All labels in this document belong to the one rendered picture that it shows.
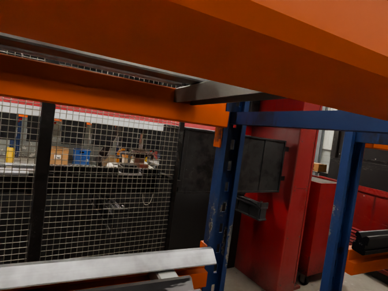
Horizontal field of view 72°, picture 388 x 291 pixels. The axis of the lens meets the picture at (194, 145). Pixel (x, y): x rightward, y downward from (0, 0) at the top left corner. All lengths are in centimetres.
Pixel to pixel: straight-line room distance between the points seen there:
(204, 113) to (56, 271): 38
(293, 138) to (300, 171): 28
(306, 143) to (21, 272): 223
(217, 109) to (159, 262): 32
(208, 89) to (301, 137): 201
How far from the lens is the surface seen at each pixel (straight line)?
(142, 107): 50
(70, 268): 53
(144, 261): 55
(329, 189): 284
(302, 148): 242
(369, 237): 88
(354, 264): 91
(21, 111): 199
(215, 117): 56
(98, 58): 40
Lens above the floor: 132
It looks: 3 degrees down
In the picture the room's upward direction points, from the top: 7 degrees clockwise
